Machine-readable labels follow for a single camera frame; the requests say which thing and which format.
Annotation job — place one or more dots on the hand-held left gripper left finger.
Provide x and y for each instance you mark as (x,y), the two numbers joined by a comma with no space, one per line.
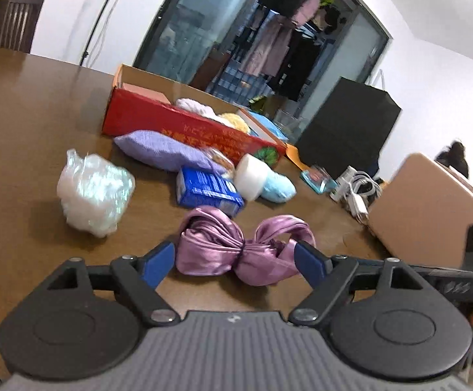
(159,262)

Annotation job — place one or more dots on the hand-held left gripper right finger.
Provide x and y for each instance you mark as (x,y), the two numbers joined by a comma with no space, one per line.
(313,264)

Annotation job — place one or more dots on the purple satin bow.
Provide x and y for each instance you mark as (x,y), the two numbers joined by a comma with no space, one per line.
(216,244)

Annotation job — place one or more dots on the light blue plush ball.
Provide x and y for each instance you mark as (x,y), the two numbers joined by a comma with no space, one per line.
(279,187)

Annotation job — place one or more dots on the blue tissue pack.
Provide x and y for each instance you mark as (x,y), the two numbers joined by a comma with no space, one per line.
(208,191)

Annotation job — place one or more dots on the clear plastic bag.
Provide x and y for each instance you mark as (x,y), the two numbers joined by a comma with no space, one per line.
(93,191)

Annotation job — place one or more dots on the purple fluffy towel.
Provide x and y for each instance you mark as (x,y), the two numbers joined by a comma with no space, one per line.
(155,148)

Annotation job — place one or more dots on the small clear packet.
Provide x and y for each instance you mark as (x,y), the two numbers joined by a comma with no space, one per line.
(220,159)

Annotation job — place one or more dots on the red cardboard box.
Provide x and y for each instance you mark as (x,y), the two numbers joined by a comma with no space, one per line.
(146,114)

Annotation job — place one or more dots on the white yellow plush toy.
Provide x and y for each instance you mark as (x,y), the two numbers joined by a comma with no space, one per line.
(195,108)

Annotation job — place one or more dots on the tan box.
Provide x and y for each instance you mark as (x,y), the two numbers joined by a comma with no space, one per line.
(423,211)

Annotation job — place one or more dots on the teal snack packet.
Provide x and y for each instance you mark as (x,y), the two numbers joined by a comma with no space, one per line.
(318,177)

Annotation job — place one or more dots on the orange envelope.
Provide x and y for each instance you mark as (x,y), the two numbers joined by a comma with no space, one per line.
(295,154)

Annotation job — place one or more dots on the clear glass cup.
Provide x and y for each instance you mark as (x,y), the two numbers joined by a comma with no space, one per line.
(289,120)

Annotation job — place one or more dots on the black long dress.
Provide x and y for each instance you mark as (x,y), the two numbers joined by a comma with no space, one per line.
(295,69)

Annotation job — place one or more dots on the brown wooden chair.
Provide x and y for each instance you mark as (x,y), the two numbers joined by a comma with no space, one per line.
(208,69)

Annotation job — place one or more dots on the pink long robe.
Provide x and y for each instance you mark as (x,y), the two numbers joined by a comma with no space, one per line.
(267,47)

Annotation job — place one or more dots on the sliding glass door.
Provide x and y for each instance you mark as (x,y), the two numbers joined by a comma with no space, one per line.
(187,28)

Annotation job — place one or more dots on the pink hanging jacket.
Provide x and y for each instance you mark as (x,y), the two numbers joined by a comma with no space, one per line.
(307,8)

